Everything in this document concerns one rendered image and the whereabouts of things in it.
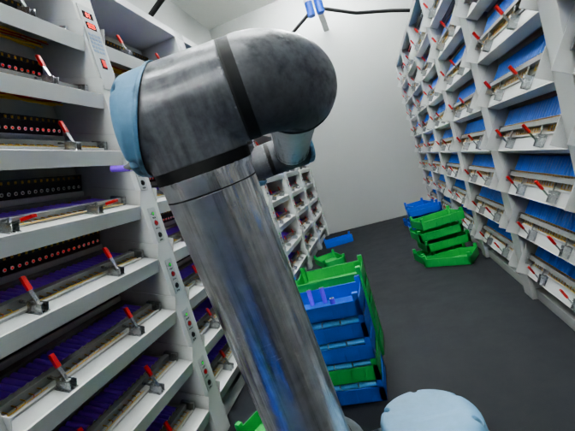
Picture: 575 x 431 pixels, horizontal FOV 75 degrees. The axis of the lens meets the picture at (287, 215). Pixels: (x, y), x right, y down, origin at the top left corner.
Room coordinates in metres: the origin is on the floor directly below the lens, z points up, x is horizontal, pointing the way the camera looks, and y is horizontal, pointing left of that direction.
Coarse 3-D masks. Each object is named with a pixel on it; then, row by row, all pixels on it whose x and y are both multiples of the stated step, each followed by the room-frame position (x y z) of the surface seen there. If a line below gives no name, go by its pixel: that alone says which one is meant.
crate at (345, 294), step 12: (324, 288) 1.45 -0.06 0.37; (336, 288) 1.44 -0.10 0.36; (348, 288) 1.43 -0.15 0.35; (360, 288) 1.35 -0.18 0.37; (336, 300) 1.42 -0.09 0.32; (348, 300) 1.38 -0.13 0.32; (360, 300) 1.26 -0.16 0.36; (312, 312) 1.27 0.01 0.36; (324, 312) 1.26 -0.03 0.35; (336, 312) 1.25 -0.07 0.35; (348, 312) 1.24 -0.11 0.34; (360, 312) 1.23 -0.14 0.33
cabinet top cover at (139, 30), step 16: (96, 0) 1.46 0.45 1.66; (112, 0) 1.49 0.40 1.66; (96, 16) 1.57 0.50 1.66; (112, 16) 1.60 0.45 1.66; (128, 16) 1.64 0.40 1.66; (144, 16) 1.69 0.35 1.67; (112, 32) 1.73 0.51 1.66; (128, 32) 1.77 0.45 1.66; (144, 32) 1.81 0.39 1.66; (160, 32) 1.85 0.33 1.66; (144, 48) 1.96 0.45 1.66
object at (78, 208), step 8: (104, 200) 1.18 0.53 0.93; (120, 200) 1.24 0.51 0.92; (56, 208) 1.01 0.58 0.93; (64, 208) 1.02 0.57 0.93; (72, 208) 1.04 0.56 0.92; (80, 208) 1.07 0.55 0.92; (8, 216) 0.88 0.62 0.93; (16, 216) 0.88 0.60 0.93; (40, 216) 0.94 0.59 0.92; (48, 216) 0.96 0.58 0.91
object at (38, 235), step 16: (80, 192) 1.25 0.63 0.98; (96, 192) 1.29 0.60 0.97; (112, 192) 1.27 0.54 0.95; (128, 192) 1.26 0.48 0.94; (112, 208) 1.18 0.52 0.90; (128, 208) 1.20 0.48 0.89; (48, 224) 0.92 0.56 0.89; (64, 224) 0.94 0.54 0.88; (80, 224) 1.00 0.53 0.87; (96, 224) 1.05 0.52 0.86; (112, 224) 1.12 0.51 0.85; (0, 240) 0.78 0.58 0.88; (16, 240) 0.82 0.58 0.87; (32, 240) 0.85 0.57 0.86; (48, 240) 0.90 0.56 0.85; (0, 256) 0.78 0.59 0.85
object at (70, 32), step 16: (0, 0) 1.19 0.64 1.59; (0, 16) 0.98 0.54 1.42; (16, 16) 1.03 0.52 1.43; (32, 16) 1.07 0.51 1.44; (16, 32) 1.16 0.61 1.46; (32, 32) 1.07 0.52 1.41; (48, 32) 1.12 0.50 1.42; (64, 32) 1.18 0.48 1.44; (80, 32) 1.25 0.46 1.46; (80, 48) 1.24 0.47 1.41
